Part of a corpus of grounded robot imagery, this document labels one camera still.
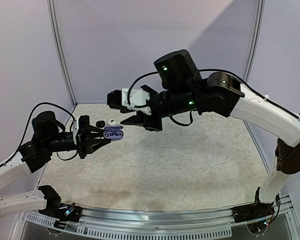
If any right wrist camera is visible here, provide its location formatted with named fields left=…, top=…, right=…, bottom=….
left=106, top=88, right=152, bottom=116

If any black earbud case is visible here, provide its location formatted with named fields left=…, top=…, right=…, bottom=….
left=95, top=120, right=106, bottom=128

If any aluminium front rail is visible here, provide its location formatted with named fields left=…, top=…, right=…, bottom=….
left=14, top=194, right=300, bottom=240

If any aluminium corner post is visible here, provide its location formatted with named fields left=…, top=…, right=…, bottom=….
left=243, top=0, right=265, bottom=83
left=47, top=0, right=78, bottom=107

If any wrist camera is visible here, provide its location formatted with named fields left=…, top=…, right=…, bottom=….
left=69, top=115, right=90, bottom=145
left=106, top=88, right=152, bottom=116

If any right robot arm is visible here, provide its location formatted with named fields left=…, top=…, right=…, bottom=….
left=119, top=49, right=300, bottom=218

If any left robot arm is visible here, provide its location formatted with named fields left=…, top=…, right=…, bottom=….
left=0, top=110, right=111, bottom=222

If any purple earbud charging case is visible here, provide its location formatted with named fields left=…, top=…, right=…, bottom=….
left=104, top=124, right=124, bottom=141

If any left aluminium corner post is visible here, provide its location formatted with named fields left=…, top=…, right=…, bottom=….
left=47, top=0, right=78, bottom=107

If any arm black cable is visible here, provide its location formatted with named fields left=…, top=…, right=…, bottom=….
left=124, top=69, right=300, bottom=126
left=0, top=101, right=80, bottom=173

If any right aluminium corner post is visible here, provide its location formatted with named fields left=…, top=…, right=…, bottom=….
left=243, top=0, right=265, bottom=83

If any white earbud case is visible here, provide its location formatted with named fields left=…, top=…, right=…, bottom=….
left=107, top=119, right=117, bottom=126

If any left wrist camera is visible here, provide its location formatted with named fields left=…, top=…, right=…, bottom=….
left=69, top=115, right=90, bottom=145

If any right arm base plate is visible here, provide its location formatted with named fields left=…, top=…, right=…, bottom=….
left=231, top=203, right=277, bottom=223

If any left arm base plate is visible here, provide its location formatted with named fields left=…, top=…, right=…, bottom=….
left=38, top=203, right=83, bottom=223

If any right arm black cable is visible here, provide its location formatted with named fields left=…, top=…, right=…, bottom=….
left=124, top=69, right=300, bottom=126

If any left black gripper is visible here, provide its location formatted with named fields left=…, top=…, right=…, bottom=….
left=43, top=124, right=111, bottom=159

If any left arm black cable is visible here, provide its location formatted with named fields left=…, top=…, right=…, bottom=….
left=0, top=101, right=80, bottom=173

